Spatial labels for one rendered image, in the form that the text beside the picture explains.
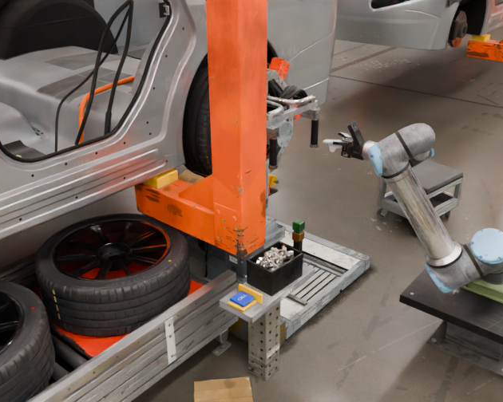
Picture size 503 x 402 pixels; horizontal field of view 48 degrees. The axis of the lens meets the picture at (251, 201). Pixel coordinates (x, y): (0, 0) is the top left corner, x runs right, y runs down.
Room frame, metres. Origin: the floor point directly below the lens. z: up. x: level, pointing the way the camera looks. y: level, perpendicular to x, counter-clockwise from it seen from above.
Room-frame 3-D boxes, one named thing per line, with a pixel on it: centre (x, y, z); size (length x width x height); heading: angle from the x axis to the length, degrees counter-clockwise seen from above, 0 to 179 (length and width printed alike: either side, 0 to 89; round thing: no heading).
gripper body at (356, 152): (2.55, -0.50, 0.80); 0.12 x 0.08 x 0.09; 50
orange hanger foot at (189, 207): (2.34, 0.31, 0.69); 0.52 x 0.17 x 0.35; 50
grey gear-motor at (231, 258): (2.45, 0.14, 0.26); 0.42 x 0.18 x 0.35; 50
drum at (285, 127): (2.67, -0.09, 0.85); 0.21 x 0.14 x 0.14; 50
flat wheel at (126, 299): (2.13, 0.61, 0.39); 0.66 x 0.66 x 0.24
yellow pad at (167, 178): (2.45, 0.44, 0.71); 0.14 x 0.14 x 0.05; 50
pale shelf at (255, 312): (1.93, -0.07, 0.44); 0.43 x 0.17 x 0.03; 140
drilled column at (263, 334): (1.90, -0.05, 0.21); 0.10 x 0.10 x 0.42; 50
